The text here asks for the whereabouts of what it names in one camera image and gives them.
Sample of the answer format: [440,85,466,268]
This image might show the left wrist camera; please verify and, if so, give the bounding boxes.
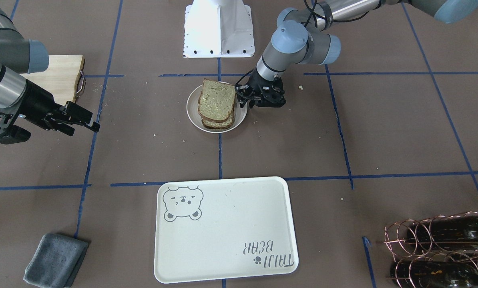
[254,90,286,108]

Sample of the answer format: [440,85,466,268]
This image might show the cream bear tray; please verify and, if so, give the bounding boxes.
[153,176,299,283]

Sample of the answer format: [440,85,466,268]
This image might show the copper wire bottle rack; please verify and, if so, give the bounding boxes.
[383,211,478,288]

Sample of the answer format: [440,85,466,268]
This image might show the wooden cutting board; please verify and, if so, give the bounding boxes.
[0,55,85,118]

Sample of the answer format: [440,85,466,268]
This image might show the grey folded cloth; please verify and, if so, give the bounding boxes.
[23,233,89,288]

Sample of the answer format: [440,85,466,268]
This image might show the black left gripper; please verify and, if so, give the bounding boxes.
[235,69,285,109]

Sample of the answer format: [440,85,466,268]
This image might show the bread slice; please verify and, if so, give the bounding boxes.
[201,109,235,130]
[198,78,236,123]

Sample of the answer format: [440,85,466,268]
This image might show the dark green wine bottle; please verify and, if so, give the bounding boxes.
[407,214,478,251]

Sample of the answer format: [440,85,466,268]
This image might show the white round plate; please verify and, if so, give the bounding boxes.
[186,84,249,134]

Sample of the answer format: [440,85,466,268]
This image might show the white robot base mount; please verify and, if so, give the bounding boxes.
[183,0,255,58]

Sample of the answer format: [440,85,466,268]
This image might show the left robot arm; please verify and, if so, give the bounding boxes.
[235,0,400,108]

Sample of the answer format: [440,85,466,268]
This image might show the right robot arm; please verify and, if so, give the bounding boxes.
[0,8,100,144]

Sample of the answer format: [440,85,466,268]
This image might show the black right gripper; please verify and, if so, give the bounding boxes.
[0,80,100,136]

